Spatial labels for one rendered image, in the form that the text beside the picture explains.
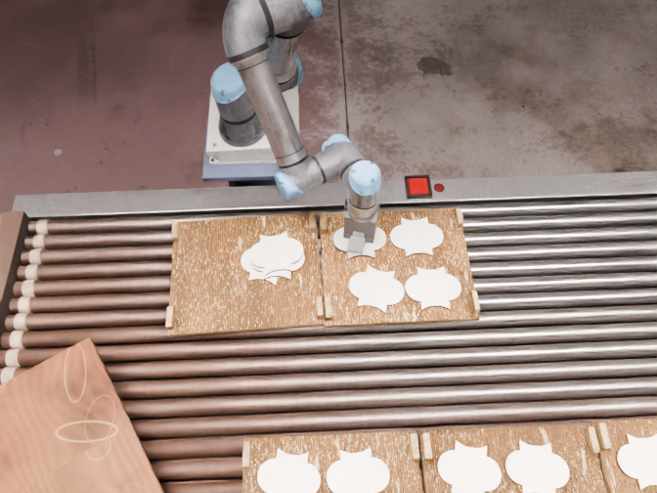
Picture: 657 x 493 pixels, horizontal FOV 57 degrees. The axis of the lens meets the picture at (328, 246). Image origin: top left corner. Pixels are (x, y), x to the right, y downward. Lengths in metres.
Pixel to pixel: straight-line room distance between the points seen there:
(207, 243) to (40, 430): 0.63
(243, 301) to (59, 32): 2.72
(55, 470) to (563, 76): 3.12
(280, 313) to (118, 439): 0.49
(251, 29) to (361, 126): 1.87
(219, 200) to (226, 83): 0.34
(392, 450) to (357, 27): 2.76
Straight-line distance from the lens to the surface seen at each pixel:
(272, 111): 1.43
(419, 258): 1.69
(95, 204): 1.92
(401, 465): 1.49
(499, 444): 1.54
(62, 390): 1.54
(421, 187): 1.83
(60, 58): 3.87
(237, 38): 1.40
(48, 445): 1.51
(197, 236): 1.75
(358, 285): 1.62
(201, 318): 1.62
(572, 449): 1.60
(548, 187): 1.95
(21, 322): 1.80
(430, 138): 3.19
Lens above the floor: 2.39
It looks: 60 degrees down
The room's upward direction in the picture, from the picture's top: straight up
